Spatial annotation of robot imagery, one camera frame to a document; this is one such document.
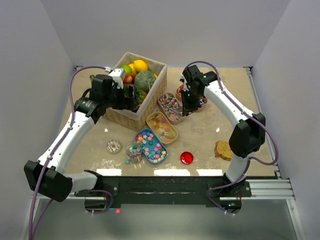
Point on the black base mount frame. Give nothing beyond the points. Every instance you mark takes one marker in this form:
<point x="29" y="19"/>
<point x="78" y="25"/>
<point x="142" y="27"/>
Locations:
<point x="210" y="191"/>

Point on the pink tray swirl lollipops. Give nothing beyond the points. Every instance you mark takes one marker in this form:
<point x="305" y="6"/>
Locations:
<point x="167" y="102"/>

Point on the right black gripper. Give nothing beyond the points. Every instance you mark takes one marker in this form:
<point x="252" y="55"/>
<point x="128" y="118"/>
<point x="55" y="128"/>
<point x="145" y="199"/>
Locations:
<point x="188" y="108"/>

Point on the pink tray of lollipops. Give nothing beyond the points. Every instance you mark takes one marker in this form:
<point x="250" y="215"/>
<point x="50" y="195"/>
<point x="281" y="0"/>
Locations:
<point x="203" y="101"/>

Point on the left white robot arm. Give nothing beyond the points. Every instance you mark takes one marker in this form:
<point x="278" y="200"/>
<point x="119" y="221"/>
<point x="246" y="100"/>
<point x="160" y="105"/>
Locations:
<point x="46" y="176"/>

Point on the aluminium rail frame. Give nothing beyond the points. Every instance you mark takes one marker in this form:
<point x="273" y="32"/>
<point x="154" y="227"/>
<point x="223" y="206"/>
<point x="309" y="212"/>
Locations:
<point x="262" y="188"/>

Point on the green glass bottle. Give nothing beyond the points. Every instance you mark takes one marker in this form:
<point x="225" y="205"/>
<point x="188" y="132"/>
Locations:
<point x="92" y="77"/>

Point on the yellow lemon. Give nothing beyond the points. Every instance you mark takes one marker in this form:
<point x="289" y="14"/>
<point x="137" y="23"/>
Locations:
<point x="140" y="65"/>

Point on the green cantaloupe melon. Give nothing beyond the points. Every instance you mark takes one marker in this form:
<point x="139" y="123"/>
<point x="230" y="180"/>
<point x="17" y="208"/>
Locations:
<point x="144" y="81"/>

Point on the blue tray star candies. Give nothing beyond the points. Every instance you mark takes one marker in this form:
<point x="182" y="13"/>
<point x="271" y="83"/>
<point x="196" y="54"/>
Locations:
<point x="153" y="149"/>

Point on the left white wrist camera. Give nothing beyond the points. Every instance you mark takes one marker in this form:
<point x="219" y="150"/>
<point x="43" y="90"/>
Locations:
<point x="117" y="74"/>

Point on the sprinkled donut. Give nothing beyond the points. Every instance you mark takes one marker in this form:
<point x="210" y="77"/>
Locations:
<point x="113" y="146"/>

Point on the clear glass jar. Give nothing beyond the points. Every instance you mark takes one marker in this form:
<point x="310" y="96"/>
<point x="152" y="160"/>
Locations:
<point x="134" y="152"/>

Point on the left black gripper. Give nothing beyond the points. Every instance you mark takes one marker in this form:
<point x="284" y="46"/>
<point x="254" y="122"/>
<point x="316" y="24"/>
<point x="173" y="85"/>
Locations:
<point x="130" y="103"/>

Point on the yellow tray gummy candies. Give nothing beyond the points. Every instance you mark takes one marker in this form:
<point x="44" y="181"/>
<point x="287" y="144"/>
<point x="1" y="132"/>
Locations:
<point x="162" y="128"/>

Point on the silver metal scoop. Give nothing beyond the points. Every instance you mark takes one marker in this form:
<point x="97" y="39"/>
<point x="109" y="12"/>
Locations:
<point x="179" y="112"/>

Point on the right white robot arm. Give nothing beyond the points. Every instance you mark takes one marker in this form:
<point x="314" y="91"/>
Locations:
<point x="249" y="129"/>

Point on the wicker basket with liner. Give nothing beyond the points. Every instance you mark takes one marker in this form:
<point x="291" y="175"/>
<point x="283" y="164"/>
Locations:
<point x="136" y="120"/>

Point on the green lime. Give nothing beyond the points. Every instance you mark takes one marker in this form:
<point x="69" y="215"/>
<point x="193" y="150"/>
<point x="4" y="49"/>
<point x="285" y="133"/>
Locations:
<point x="127" y="69"/>

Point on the bread slice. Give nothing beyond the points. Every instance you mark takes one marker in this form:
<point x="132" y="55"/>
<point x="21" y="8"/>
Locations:
<point x="223" y="150"/>

